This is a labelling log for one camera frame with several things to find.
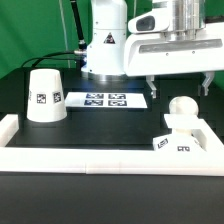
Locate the white lamp bulb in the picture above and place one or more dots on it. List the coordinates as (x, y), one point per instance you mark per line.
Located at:
(183, 105)

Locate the white marker sheet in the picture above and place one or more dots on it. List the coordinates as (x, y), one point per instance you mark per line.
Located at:
(105, 100)

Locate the white lamp base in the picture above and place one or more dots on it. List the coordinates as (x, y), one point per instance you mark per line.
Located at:
(181, 138)

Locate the white lamp shade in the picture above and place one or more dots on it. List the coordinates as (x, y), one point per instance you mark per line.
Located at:
(46, 98)

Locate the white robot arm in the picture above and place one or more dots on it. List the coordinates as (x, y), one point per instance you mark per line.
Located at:
(105, 53)

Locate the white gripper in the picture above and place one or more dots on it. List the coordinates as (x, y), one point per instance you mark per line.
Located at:
(156, 48)

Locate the white U-shaped fence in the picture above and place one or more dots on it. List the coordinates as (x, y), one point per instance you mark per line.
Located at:
(49, 160)

